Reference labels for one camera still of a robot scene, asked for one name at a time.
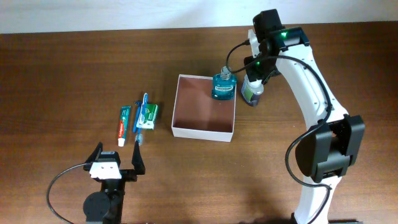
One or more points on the clear foam soap pump bottle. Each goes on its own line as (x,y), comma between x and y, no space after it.
(252,93)

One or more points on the green Colgate toothpaste tube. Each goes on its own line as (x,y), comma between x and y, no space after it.
(123,125)

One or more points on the green Dettol soap bar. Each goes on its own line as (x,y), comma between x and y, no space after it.
(150,115)

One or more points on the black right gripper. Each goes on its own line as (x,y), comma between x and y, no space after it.
(252,72)

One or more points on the blue white toothbrush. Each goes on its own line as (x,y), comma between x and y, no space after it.
(139,136)

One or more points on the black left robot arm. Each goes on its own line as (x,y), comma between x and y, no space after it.
(106,205)

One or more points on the pink box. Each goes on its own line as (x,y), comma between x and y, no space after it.
(197,115)

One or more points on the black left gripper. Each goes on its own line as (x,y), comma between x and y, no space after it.
(130,175)

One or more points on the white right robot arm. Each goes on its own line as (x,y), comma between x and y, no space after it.
(321,156)

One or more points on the teal Listerine mouthwash bottle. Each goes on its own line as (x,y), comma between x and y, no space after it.
(224,85)

